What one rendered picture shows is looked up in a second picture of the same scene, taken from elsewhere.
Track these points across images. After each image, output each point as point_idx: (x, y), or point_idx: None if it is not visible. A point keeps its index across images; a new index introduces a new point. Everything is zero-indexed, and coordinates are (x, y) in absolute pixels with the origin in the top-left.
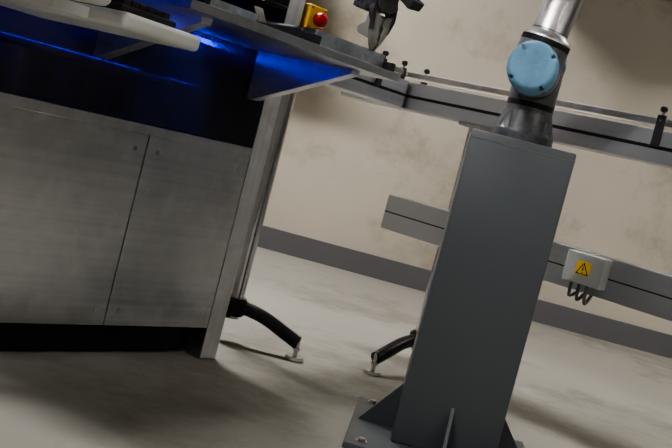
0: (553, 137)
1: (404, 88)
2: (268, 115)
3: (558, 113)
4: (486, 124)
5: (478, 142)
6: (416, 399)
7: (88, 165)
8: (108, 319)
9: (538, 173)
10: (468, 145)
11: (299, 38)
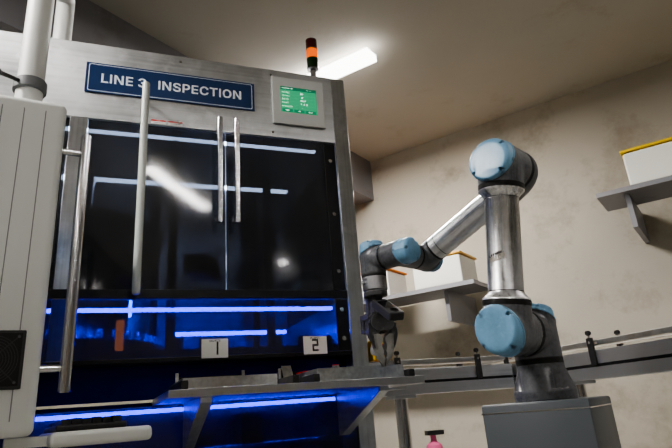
0: (632, 371)
1: (509, 370)
2: (367, 442)
3: (625, 348)
4: (577, 379)
5: (491, 418)
6: None
7: None
8: None
9: (559, 431)
10: (484, 424)
11: (294, 383)
